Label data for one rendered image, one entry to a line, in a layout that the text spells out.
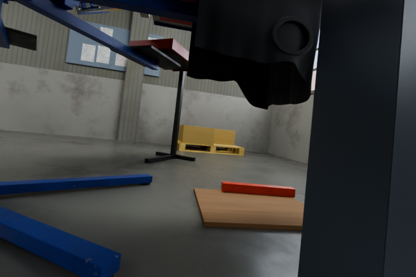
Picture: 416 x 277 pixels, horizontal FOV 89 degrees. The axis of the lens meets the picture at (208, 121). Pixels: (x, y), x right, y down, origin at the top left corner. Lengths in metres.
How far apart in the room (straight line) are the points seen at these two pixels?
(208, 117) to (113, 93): 1.82
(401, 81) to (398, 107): 0.04
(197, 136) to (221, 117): 1.16
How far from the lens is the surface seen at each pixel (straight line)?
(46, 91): 4.59
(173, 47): 1.94
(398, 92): 0.43
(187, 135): 3.29
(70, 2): 1.47
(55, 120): 4.50
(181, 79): 2.49
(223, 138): 3.83
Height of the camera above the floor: 0.38
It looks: 2 degrees up
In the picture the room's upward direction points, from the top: 6 degrees clockwise
